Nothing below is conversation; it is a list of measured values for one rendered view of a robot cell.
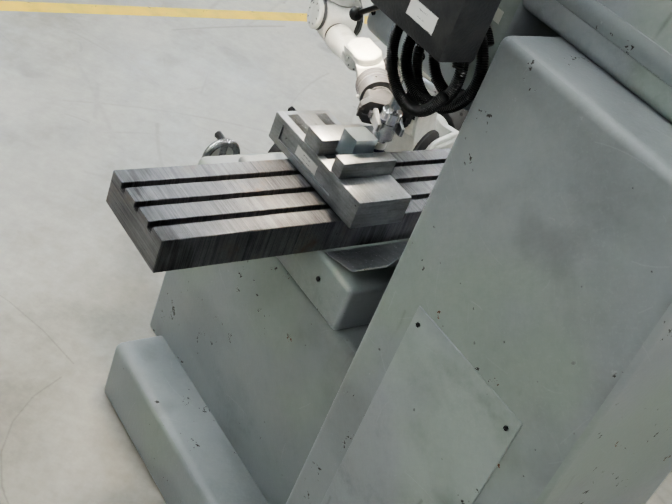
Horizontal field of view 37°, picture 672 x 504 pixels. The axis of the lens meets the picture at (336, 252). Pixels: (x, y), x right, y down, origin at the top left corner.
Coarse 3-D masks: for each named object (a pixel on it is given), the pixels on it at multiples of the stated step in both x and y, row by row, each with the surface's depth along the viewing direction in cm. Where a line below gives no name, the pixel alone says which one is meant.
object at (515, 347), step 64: (512, 64) 162; (576, 64) 162; (512, 128) 163; (576, 128) 153; (640, 128) 150; (448, 192) 176; (512, 192) 165; (576, 192) 154; (640, 192) 145; (448, 256) 178; (512, 256) 166; (576, 256) 156; (640, 256) 147; (384, 320) 194; (448, 320) 180; (512, 320) 168; (576, 320) 157; (640, 320) 148; (384, 384) 196; (448, 384) 181; (512, 384) 169; (576, 384) 159; (640, 384) 157; (320, 448) 216; (384, 448) 198; (448, 448) 183; (512, 448) 171; (576, 448) 161; (640, 448) 178
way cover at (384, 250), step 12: (336, 252) 220; (348, 252) 221; (360, 252) 222; (372, 252) 223; (384, 252) 224; (396, 252) 225; (348, 264) 215; (360, 264) 216; (372, 264) 217; (384, 264) 218; (396, 264) 203
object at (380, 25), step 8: (368, 16) 208; (376, 16) 206; (384, 16) 204; (368, 24) 208; (376, 24) 206; (384, 24) 204; (392, 24) 202; (376, 32) 207; (384, 32) 205; (384, 40) 205; (400, 40) 201; (400, 48) 201; (400, 56) 202
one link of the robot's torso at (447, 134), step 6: (438, 114) 326; (438, 120) 322; (444, 120) 325; (438, 126) 323; (444, 126) 322; (450, 126) 323; (444, 132) 322; (450, 132) 321; (456, 132) 321; (438, 138) 314; (444, 138) 315; (450, 138) 318; (432, 144) 311; (438, 144) 313; (444, 144) 316; (450, 144) 319
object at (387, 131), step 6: (384, 120) 219; (390, 120) 219; (396, 120) 219; (384, 126) 220; (390, 126) 220; (396, 126) 221; (372, 132) 224; (378, 132) 221; (384, 132) 221; (390, 132) 221; (378, 138) 222; (384, 138) 222; (390, 138) 222
